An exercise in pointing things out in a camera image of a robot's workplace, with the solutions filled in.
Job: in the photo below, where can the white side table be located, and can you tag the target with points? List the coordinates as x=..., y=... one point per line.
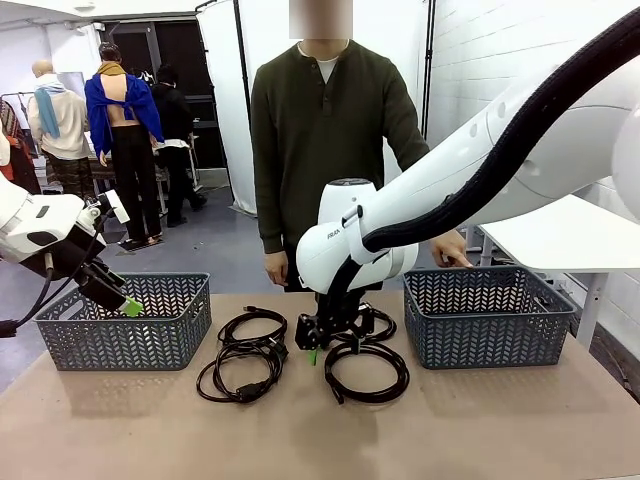
x=550, y=235

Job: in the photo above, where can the black backdrop stand pole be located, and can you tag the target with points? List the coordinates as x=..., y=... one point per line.
x=243, y=100
x=429, y=75

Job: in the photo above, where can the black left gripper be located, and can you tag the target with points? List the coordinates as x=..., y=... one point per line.
x=75, y=252

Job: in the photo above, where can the person in green henley sweater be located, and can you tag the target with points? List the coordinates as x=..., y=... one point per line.
x=325, y=150

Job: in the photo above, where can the mannequin with white sweater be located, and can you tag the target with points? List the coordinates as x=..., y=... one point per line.
x=62, y=125

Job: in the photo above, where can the grey plastic lattice basket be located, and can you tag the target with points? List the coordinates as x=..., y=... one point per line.
x=490, y=340
x=125, y=345

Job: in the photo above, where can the person's right hand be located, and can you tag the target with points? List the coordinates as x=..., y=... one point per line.
x=277, y=267

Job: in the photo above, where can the person's left hand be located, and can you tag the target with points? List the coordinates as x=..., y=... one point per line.
x=452, y=247

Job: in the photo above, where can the person's right forearm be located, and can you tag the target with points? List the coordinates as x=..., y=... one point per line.
x=270, y=215

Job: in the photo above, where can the mannequin with blue cardigan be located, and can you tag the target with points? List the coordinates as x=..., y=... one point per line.
x=122, y=160

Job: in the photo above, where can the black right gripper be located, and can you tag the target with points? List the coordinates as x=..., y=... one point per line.
x=335, y=312

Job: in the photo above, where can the white backdrop panel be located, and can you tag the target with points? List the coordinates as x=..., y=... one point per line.
x=225, y=100

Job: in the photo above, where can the background person in black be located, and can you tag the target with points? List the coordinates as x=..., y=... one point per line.
x=175, y=115

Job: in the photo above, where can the black room divider panel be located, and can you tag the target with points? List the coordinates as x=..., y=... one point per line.
x=192, y=50

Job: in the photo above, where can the background white work table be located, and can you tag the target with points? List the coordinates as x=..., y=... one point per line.
x=175, y=144

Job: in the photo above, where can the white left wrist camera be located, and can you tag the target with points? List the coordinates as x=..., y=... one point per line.
x=117, y=205

